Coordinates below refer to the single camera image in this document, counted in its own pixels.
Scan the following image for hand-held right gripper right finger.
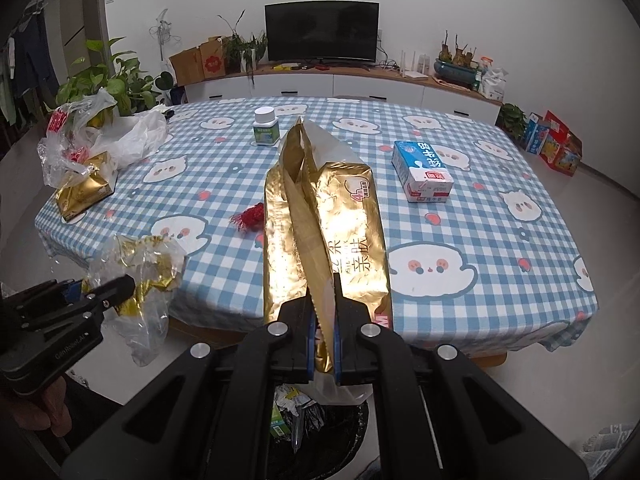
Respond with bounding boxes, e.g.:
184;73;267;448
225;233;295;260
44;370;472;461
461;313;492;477
332;280;586;480

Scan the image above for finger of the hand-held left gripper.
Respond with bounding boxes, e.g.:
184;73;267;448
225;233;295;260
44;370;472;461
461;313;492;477
10;279;83;313
20;274;137;333

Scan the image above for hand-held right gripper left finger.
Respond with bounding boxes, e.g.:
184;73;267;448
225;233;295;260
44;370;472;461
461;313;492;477
60;297;321;480

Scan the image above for clear plastic wrapper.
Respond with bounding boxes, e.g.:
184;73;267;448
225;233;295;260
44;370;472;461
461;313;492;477
82;232;188;367

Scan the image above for black lined trash bin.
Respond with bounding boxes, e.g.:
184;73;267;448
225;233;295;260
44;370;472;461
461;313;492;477
265;382;371;480

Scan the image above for large gold bag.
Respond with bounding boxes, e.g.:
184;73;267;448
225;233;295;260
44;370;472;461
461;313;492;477
262;116;393;406

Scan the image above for person's left hand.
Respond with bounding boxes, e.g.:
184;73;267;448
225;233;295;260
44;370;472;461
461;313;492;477
0;375;73;441

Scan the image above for small gold bag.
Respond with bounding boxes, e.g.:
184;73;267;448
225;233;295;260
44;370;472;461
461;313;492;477
54;150;118;223

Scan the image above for clear bag with red print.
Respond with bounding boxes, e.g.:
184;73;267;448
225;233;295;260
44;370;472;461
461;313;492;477
39;87;118;188

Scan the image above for red mesh net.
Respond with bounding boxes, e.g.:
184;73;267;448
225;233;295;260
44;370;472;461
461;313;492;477
229;202;266;233

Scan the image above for white plastic bag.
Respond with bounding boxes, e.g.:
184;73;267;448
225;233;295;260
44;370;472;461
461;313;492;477
85;109;171;168

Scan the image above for blue checked tablecloth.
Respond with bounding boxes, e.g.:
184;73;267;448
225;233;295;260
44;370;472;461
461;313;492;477
34;95;599;353

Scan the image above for blue and white milk carton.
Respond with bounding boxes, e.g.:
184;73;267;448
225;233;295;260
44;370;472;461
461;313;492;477
391;140;456;203

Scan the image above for large leafy potted plant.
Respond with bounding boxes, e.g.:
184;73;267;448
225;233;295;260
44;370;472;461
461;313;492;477
56;37;173;116

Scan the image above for white medicine bottle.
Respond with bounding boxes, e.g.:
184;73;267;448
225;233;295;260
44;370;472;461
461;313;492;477
252;106;280;147

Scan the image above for plain brown cardboard box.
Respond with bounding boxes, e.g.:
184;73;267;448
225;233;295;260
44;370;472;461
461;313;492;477
169;49;206;87

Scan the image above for hanging clothes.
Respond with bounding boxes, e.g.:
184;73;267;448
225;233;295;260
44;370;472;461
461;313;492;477
0;2;61;126

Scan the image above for brown box with red flower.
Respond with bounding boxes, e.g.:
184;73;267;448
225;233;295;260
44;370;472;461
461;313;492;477
199;36;227;80

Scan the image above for white television cabinet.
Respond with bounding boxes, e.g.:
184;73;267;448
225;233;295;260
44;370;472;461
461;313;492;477
182;62;503;123

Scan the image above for slender potted plant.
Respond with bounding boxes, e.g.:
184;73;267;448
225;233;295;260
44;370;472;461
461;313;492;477
218;10;268;86

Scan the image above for grey patterned cloth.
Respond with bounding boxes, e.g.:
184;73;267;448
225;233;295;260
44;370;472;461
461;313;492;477
582;422;636;461

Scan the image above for white router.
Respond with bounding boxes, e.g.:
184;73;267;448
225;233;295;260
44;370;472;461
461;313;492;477
398;50;431;82

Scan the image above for small potted plant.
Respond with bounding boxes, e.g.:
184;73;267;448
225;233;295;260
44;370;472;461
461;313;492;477
496;103;528;142

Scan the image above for colourful printed gift box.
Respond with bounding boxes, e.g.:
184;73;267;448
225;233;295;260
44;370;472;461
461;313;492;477
552;132;583;177

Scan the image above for blue bonsai planter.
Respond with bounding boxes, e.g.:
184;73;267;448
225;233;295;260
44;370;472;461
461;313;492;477
433;30;478;88

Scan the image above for tall red gift box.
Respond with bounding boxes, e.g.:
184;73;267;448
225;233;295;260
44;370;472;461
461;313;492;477
542;110;571;161

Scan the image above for white paper bag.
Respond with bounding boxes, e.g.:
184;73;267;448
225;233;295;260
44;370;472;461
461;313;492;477
479;66;507;101

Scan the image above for black television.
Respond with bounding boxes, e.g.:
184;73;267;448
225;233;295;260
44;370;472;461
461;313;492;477
264;1;380;68

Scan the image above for white wire ornament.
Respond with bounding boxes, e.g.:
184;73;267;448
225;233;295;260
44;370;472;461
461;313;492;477
150;8;182;61

